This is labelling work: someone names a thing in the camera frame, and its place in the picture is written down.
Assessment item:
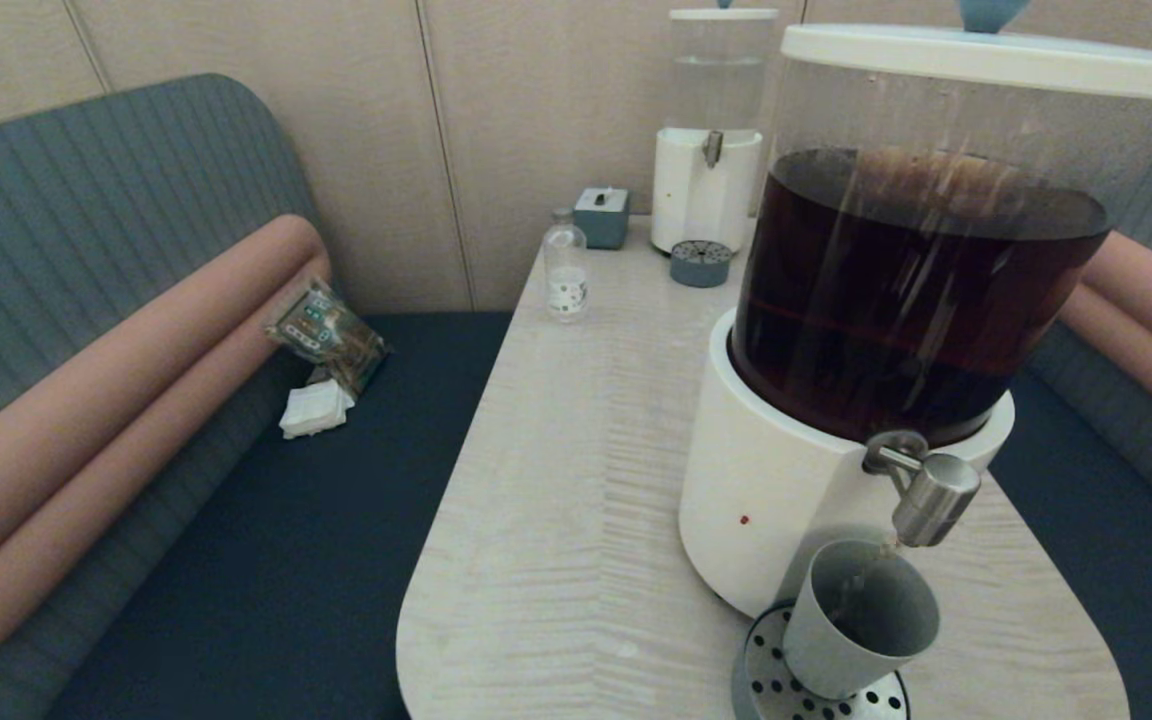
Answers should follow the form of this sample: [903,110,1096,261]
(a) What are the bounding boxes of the white folded napkins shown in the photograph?
[279,378,356,440]

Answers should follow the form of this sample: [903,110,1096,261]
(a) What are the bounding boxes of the small white dispenser lid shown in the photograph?
[669,0,779,23]

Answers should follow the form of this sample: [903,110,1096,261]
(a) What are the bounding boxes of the wide white lid blue knob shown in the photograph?
[779,0,1152,100]

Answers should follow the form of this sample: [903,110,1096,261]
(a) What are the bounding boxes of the large dispenser with dark tea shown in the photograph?
[678,45,1152,619]

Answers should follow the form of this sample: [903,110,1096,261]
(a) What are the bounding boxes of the teal upholstered bench sofa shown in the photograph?
[986,90,1152,720]
[0,72,515,720]

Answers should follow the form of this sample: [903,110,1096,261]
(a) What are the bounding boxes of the large perforated metal drip tray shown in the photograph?
[731,600,910,720]

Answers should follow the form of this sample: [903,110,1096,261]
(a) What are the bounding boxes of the green snack package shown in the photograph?
[267,277,389,396]

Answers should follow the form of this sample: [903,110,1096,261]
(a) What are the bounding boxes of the small grey box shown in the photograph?
[573,186,630,250]

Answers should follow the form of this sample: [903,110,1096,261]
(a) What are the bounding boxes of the small white water dispenser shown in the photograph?
[651,18,779,256]

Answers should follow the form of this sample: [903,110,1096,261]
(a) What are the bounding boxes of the clear plastic bottle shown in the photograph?
[544,207,589,324]

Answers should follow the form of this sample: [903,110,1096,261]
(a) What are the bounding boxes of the small grey drip tray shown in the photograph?
[670,240,733,289]

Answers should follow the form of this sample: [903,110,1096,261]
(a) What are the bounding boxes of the grey plastic cup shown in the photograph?
[781,540,941,701]

